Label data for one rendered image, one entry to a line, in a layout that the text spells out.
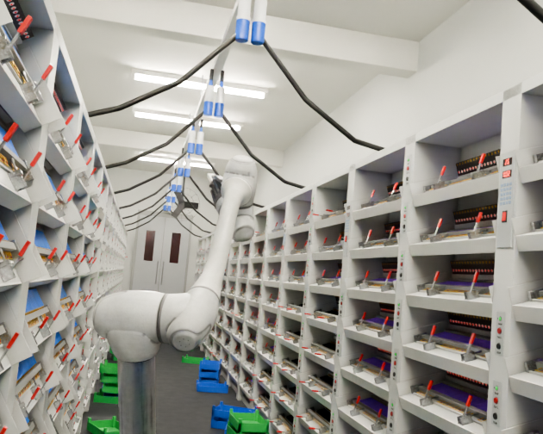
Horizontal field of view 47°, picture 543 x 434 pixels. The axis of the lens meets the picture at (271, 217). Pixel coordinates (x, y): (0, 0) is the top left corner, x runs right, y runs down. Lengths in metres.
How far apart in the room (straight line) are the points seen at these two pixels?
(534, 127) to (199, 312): 1.08
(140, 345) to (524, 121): 1.24
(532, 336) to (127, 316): 1.11
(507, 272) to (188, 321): 0.90
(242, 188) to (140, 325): 0.58
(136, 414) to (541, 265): 1.20
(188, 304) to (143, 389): 0.27
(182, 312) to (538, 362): 0.97
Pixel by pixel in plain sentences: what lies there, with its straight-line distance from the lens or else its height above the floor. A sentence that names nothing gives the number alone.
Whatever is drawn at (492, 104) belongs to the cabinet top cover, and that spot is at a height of 1.73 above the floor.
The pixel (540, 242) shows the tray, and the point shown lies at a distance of 1.78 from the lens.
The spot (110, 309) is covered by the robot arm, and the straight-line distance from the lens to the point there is 1.69.
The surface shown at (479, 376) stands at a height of 0.90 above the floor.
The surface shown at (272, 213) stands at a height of 1.68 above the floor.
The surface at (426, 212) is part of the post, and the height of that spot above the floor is 1.45.
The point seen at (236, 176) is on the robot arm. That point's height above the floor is 1.45.
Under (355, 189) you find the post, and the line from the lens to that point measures 3.16.
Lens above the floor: 1.13
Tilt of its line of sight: 6 degrees up
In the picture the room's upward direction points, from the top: 5 degrees clockwise
